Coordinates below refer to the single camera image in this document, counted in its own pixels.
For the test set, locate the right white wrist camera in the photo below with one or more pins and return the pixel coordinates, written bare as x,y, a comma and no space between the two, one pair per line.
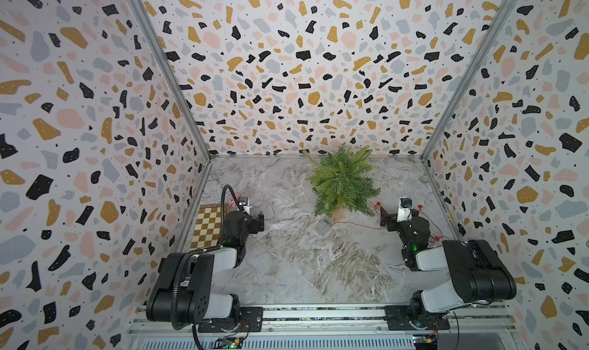
405,210

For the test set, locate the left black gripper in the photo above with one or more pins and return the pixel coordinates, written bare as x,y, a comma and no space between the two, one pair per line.
252,224

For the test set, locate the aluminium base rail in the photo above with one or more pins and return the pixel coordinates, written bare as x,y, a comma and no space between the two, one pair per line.
372,326

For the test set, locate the small green christmas tree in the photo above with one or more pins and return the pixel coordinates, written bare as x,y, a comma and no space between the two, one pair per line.
340,180

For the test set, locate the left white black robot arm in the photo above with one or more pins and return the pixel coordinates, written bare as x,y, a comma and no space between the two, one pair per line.
183,294

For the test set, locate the clear battery box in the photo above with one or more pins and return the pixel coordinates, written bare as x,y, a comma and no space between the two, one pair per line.
323,226

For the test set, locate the checkered chess board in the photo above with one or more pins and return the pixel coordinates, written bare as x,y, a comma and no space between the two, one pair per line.
207,227

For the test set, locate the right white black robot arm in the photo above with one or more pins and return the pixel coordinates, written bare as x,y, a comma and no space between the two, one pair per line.
476,273

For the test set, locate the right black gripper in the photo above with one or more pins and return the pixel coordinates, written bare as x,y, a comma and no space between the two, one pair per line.
386,218

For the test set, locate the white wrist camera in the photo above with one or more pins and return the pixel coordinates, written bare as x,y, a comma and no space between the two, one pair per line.
405,210
244,205

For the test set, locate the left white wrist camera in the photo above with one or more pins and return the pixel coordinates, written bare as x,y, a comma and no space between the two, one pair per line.
244,205

